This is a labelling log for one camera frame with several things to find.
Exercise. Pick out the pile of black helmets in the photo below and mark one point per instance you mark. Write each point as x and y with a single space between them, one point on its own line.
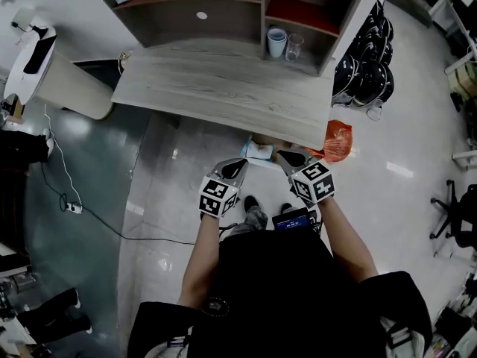
369 73

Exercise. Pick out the white power strip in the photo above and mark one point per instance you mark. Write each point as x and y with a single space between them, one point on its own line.
75 207

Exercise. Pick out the person's left forearm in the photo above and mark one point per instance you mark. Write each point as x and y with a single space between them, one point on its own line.
201 259

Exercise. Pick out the person's right shoe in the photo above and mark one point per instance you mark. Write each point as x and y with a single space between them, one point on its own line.
287 208

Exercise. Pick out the white office desk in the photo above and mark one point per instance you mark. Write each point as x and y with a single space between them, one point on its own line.
456 21

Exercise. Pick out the person's shoe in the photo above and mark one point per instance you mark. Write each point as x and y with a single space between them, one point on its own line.
287 208
251 203

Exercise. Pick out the black cloth item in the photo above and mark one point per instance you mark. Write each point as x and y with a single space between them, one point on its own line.
39 54

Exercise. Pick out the clear drinking glass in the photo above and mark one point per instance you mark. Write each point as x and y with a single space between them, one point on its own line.
294 47

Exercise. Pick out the chest-mounted screen device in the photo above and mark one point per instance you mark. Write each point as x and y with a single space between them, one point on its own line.
291 221

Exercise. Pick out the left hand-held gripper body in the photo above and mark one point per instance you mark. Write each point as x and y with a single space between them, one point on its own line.
218 194

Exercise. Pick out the round white side table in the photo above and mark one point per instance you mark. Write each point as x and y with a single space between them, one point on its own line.
71 84

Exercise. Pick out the clear plastic bag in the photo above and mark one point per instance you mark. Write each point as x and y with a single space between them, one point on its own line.
375 111

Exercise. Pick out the person's black top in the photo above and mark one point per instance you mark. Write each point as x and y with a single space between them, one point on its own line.
283 297

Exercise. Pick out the black office chair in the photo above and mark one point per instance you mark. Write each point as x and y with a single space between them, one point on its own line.
462 218

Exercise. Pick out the grey wooden desk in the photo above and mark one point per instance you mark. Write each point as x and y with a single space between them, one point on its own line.
223 84

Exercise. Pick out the wooden desk shelf unit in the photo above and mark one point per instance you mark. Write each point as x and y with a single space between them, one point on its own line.
208 21

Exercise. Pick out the orange plastic bag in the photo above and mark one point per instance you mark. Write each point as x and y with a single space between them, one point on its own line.
337 142

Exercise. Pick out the blue and white packet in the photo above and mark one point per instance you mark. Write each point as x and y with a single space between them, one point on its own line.
257 151

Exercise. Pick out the person's left shoe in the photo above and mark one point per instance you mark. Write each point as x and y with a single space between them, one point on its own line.
251 203

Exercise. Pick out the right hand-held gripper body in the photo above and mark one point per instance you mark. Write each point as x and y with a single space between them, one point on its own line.
312 183

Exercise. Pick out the person's right forearm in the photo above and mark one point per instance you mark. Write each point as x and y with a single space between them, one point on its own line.
344 241

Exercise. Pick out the white cup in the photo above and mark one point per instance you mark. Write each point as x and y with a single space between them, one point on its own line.
276 43

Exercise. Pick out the person's grey trouser leg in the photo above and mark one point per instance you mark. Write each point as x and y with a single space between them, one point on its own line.
253 220

